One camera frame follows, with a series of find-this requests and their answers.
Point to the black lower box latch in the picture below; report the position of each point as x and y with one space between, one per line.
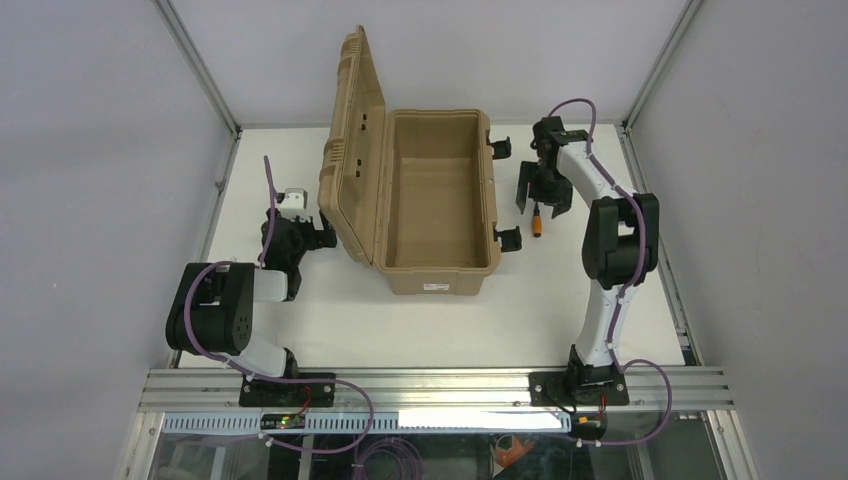
509 240

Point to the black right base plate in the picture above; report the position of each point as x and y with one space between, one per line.
559 388

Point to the orange black screwdriver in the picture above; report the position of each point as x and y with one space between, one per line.
536 222

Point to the orange object below table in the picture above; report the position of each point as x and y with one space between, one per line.
508 449

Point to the black box latch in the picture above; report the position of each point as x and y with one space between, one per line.
501 149
509 240

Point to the white slotted cable duct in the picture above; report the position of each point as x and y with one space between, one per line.
410 421

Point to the tan plastic tool box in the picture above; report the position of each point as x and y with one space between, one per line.
409 192

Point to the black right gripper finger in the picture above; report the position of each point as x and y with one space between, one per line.
527 173
562 205

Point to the aluminium front rail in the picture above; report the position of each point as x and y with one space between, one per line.
489 389

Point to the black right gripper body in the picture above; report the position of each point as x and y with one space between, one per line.
545 188

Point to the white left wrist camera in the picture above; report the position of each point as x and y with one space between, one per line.
292 202

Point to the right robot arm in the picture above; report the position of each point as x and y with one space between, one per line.
619 249

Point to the black upper box latch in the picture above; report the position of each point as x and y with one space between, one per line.
501 149

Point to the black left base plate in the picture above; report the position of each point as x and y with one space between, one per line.
317 391

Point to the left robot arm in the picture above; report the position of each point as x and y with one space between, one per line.
212 311

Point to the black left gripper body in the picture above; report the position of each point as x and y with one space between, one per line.
317 234

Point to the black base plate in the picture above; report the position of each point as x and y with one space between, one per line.
317 391
559 388

